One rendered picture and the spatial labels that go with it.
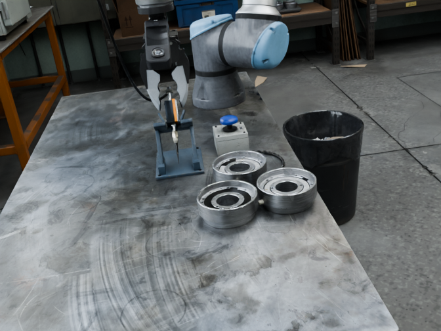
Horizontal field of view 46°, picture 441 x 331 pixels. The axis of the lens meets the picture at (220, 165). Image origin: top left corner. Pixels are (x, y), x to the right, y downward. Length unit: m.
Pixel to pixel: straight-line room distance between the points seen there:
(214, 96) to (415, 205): 1.36
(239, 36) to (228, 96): 0.18
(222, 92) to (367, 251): 1.05
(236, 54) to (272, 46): 0.09
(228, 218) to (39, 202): 0.41
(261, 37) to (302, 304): 0.75
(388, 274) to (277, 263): 1.32
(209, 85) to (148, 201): 0.51
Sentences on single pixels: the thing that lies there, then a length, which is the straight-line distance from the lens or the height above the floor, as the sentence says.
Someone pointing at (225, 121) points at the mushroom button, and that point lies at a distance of 1.13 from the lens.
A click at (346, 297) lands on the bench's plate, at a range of 0.74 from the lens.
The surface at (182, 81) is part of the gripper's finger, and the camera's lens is 1.09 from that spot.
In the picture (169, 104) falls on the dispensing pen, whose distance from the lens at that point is 1.09.
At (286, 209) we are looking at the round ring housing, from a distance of 0.91.
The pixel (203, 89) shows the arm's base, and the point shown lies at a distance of 1.44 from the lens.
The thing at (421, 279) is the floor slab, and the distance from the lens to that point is 2.09.
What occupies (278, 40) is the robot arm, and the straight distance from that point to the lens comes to 1.33.
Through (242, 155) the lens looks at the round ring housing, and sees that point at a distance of 1.06.
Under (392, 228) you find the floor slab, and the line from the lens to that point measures 2.35.
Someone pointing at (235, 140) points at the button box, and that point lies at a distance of 1.13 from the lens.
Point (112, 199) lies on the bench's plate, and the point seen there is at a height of 0.80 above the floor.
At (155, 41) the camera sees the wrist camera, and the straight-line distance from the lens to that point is 1.03.
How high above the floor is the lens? 1.28
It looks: 26 degrees down
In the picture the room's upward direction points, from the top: 7 degrees counter-clockwise
